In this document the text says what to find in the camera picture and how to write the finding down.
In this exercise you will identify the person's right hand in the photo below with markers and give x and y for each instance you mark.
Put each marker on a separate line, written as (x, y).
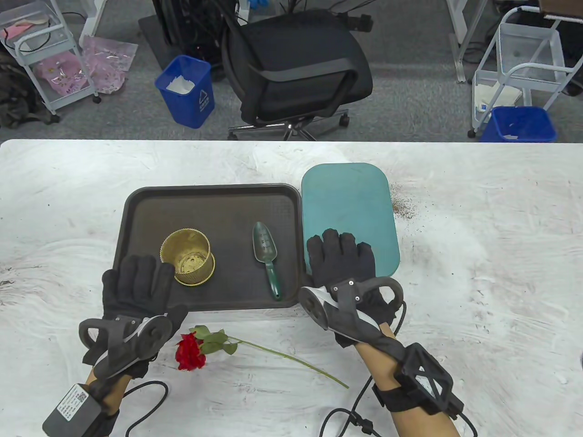
(337, 259)

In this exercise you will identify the person's left hand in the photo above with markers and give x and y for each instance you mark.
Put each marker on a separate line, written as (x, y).
(136, 287)

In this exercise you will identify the teal plastic lid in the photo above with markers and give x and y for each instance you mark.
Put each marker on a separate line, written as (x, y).
(346, 200)

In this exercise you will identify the green garden trowel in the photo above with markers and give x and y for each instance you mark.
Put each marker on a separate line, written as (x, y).
(264, 246)

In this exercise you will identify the red artificial rose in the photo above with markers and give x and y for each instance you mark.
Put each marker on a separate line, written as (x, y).
(189, 353)

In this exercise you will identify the potting mix grains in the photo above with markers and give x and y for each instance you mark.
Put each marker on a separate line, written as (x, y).
(403, 207)

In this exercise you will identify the person's right forearm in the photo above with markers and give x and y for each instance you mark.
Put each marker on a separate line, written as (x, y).
(378, 368)

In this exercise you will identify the person's left forearm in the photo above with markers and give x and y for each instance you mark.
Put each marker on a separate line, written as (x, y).
(111, 393)

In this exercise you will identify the grey and white hand controller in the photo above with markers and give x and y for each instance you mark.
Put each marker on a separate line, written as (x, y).
(346, 300)

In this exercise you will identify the gold ribbed flower pot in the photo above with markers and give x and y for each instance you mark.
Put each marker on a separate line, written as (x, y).
(191, 259)

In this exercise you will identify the brown plastic tray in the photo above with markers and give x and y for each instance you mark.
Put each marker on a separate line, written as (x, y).
(227, 214)

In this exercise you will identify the blue bin with white symbol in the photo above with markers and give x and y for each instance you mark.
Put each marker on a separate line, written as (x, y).
(186, 109)

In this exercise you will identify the crumpled white paper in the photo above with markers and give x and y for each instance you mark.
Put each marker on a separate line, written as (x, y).
(180, 85)

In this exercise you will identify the black office chair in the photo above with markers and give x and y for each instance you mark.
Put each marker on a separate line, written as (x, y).
(296, 54)

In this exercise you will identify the pink plastic bag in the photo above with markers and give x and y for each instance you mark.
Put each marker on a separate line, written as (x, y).
(63, 75)
(107, 59)

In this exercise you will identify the dark fabric bag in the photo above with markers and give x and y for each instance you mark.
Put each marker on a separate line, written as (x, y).
(18, 95)

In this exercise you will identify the white box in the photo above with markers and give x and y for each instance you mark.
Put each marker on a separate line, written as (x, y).
(498, 98)

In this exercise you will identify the plain blue bin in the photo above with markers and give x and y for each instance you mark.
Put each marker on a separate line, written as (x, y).
(524, 123)

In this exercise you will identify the white desk leg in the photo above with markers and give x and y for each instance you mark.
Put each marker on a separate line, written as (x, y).
(95, 18)
(462, 41)

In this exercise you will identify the black computer tower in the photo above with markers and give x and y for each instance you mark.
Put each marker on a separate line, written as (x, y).
(191, 27)

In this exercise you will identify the white mesh rolling cart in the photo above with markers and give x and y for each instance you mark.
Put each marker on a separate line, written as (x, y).
(558, 50)

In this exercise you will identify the brown cardboard box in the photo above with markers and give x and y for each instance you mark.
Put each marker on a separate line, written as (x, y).
(560, 7)

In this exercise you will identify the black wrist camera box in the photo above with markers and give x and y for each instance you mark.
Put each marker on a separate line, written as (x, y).
(73, 407)

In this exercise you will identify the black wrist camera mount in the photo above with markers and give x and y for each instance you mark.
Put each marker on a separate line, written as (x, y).
(428, 382)

